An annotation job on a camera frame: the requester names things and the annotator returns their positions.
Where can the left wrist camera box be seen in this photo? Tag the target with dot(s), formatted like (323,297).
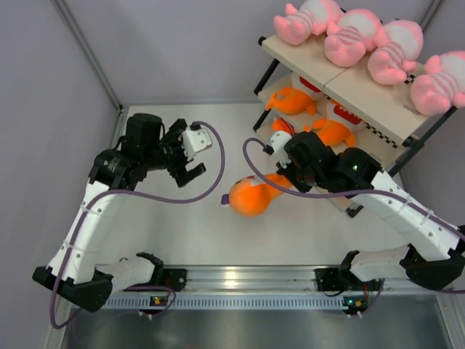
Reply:
(195,141)

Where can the pink striped plush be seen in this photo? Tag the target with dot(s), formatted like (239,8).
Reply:
(350,37)
(442,85)
(311,19)
(398,45)

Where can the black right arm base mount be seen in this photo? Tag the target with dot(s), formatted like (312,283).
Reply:
(341,280)

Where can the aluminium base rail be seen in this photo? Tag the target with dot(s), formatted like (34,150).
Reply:
(249,288)

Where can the orange shark plush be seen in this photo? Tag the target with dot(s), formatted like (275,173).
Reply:
(295,98)
(250,196)
(338,126)

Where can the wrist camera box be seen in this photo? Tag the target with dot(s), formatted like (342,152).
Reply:
(195,141)
(278,140)

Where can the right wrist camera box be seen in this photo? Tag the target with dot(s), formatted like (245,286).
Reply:
(278,140)

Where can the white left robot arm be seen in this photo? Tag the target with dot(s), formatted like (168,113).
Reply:
(146,145)

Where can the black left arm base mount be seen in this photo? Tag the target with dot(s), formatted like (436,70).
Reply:
(163,279)

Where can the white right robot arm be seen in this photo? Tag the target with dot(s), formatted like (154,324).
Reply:
(433,257)

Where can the orange plush on shelf left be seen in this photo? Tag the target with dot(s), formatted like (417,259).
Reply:
(280,124)

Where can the beige three-tier shelf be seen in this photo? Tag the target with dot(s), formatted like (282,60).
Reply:
(392,135)

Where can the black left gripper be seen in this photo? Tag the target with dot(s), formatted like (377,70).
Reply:
(172,138)

